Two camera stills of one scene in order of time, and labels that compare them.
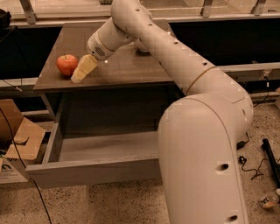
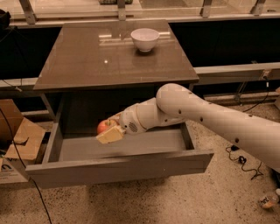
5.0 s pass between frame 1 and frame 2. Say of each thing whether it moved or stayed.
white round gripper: moved
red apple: moved
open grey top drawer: stayed
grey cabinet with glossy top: stayed
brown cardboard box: stayed
